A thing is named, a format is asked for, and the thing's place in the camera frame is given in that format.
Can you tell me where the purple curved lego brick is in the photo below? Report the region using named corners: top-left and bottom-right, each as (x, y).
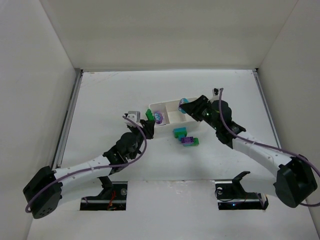
top-left (153, 111), bottom-right (164, 125)

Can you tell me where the green lego plate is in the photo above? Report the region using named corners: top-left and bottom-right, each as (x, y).
top-left (181, 136), bottom-right (200, 147)

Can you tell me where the small teal lego brick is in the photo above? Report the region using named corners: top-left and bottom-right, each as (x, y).
top-left (178, 136), bottom-right (185, 144)

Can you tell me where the small green lego brick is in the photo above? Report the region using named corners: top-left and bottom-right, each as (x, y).
top-left (145, 108), bottom-right (155, 121)

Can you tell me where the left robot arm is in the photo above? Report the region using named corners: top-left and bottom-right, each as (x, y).
top-left (22, 116), bottom-right (155, 219)

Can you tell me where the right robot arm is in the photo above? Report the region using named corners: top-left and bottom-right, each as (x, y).
top-left (178, 95), bottom-right (319, 209)

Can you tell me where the white divided plastic container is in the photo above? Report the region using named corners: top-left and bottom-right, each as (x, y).
top-left (149, 97), bottom-right (200, 129)

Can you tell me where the long teal lego brick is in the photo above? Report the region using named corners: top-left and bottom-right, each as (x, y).
top-left (173, 127), bottom-right (187, 132)

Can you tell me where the green lego brick left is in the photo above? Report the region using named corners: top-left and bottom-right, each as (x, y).
top-left (173, 131), bottom-right (183, 139)

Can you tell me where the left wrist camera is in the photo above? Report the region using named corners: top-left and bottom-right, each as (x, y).
top-left (126, 111), bottom-right (141, 123)

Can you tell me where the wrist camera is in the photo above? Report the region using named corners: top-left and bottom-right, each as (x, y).
top-left (126, 111), bottom-right (141, 123)
top-left (211, 88), bottom-right (223, 101)

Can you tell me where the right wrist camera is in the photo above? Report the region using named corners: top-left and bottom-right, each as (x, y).
top-left (211, 88), bottom-right (223, 101)

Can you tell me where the right aluminium rail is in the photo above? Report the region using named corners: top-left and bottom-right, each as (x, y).
top-left (252, 67), bottom-right (293, 180)

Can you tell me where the aluminium rail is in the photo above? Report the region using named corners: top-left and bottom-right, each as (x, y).
top-left (50, 68), bottom-right (84, 170)
top-left (252, 67), bottom-right (293, 180)

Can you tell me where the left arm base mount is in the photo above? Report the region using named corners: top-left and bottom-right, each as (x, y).
top-left (79, 176), bottom-right (128, 212)

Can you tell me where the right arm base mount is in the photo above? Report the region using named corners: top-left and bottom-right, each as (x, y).
top-left (214, 171), bottom-right (269, 211)

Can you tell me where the left aluminium rail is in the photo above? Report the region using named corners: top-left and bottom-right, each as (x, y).
top-left (50, 68), bottom-right (84, 170)

